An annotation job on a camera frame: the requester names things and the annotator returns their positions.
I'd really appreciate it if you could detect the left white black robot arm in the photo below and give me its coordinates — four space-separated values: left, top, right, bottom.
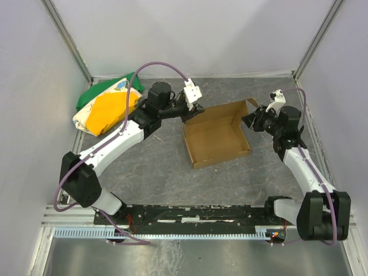
60 80 204 215

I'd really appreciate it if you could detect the right aluminium frame post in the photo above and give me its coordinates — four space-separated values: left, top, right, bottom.
293 0 346 81

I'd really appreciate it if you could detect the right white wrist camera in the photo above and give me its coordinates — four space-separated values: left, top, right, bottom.
266 89 286 112

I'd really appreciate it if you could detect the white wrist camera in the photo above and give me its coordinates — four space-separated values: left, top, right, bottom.
183 78 202 110
266 89 286 112

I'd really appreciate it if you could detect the green cloth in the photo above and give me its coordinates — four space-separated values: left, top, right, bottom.
76 71 145 110

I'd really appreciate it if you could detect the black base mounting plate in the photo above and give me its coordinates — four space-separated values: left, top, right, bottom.
94 205 296 237

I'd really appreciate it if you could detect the left aluminium frame post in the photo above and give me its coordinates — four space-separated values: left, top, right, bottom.
40 0 94 84

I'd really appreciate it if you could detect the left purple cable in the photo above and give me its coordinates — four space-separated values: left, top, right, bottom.
54 61 190 247

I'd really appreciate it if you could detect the light blue cable duct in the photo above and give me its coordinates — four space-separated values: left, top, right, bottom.
53 225 274 239

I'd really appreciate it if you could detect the yellow white patterned cloth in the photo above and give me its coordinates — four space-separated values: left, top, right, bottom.
72 75 142 136

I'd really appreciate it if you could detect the brown cardboard box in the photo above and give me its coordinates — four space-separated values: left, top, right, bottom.
183 98 258 169

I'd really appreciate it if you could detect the aluminium front rail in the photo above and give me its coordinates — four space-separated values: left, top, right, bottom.
41 203 357 229

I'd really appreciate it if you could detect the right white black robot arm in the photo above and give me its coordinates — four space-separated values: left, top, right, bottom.
242 106 351 245

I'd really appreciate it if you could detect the aluminium frame post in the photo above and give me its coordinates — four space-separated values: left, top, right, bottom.
293 0 346 81
40 0 94 84

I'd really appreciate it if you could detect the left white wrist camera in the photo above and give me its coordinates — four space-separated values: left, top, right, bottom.
183 78 202 110

